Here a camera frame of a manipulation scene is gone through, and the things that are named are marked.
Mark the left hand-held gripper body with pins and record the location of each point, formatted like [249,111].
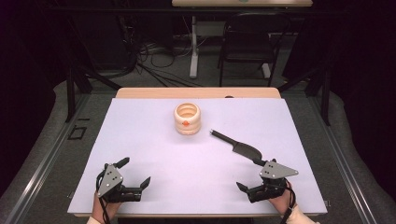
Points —
[109,182]

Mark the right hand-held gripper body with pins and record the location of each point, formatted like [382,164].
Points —
[274,177]

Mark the black spatula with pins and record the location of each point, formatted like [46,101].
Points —
[241,147]

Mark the cream ribbed utensil holder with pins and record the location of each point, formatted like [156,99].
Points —
[187,119]

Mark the person's right hand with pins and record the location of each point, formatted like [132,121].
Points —
[281,200]

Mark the person's left hand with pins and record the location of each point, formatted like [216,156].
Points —
[104,208]

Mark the white table mat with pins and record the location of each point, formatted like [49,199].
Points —
[155,161]

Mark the wooden table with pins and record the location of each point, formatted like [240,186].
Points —
[174,92]

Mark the black folding chair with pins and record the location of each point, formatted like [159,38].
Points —
[249,46]

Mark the white-legged desk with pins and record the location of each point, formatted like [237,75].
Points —
[236,3]

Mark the aluminium floor rail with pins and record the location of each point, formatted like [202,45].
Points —
[342,161]
[46,161]

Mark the black frame post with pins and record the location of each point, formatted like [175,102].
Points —
[70,96]

